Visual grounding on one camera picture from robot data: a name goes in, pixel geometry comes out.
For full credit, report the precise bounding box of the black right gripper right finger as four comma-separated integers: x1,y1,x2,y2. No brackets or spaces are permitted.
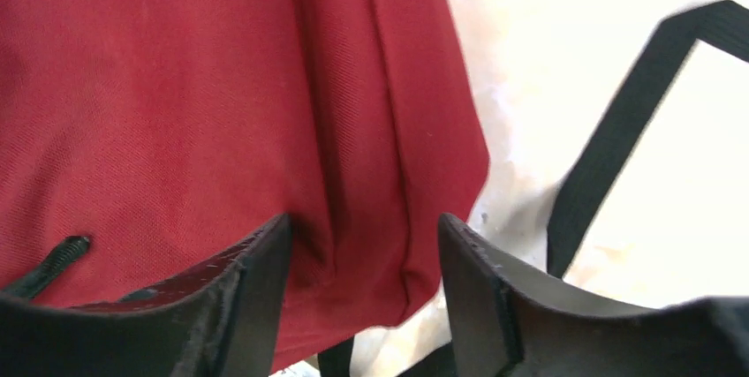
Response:
438,214,748,376

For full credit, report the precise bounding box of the red student backpack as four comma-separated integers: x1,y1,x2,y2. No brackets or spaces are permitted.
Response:
0,0,749,377

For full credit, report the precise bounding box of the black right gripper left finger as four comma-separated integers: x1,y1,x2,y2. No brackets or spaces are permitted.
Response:
1,215,292,376

